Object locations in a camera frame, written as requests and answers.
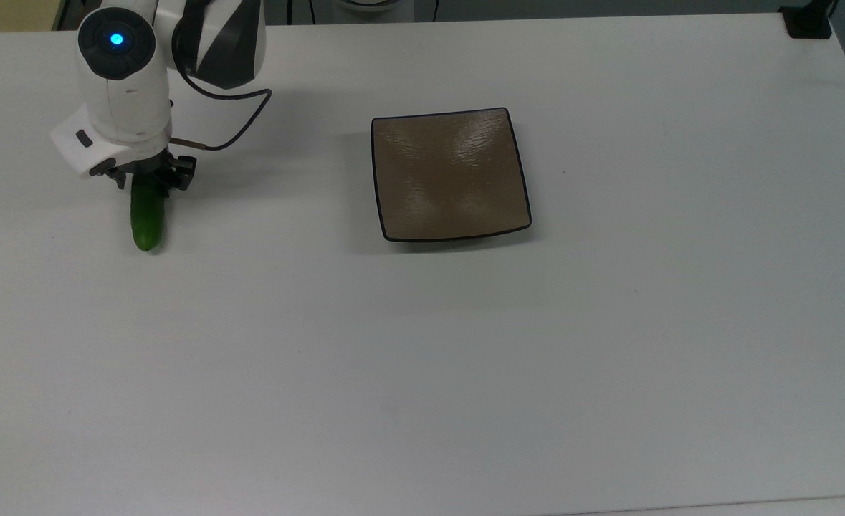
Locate black clamped camera stand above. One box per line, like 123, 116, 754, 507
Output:
779, 0, 840, 40

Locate yellow panel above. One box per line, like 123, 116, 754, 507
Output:
0, 0, 62, 34

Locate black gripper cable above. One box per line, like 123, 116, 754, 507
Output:
170, 43, 274, 153

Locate square brown ceramic plate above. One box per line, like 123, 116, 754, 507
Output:
371, 107, 533, 243

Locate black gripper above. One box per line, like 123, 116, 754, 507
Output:
105, 152, 198, 198

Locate green cucumber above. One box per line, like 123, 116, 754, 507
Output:
130, 176, 166, 252

